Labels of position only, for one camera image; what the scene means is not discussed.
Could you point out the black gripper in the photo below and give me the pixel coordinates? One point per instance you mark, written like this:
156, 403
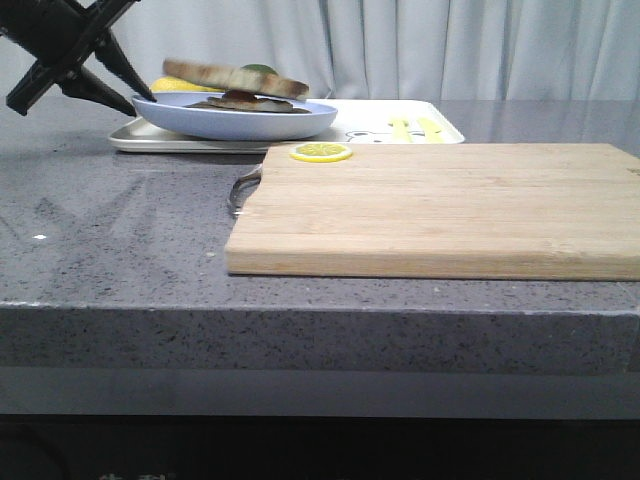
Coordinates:
61, 35

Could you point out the light blue round plate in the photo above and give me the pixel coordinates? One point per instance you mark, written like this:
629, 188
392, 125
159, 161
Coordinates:
174, 111

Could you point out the bread slice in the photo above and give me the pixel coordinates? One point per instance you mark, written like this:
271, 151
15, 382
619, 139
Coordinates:
235, 78
262, 105

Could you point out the fried egg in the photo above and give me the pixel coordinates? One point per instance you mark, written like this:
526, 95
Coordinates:
238, 95

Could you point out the cream bear tray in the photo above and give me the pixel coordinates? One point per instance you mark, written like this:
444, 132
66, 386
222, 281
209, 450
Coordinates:
357, 121

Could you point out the front yellow lemon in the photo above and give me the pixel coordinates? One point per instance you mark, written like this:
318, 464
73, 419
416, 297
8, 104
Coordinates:
169, 83

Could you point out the green lime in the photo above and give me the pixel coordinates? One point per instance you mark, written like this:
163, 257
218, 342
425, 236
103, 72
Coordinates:
261, 68

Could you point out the lemon slice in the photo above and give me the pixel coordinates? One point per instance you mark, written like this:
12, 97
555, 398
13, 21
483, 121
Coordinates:
320, 152

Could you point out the yellow plastic fork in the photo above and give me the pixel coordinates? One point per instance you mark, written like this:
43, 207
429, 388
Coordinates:
400, 133

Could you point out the yellow plastic knife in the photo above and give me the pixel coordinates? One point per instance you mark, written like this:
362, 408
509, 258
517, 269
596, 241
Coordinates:
432, 130

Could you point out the grey curtain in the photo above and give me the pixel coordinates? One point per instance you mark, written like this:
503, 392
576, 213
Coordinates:
430, 50

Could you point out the wooden cutting board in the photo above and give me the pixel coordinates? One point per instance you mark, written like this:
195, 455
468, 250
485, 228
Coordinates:
461, 211

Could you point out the metal cutting board handle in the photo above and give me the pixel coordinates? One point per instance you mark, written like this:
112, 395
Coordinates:
234, 201

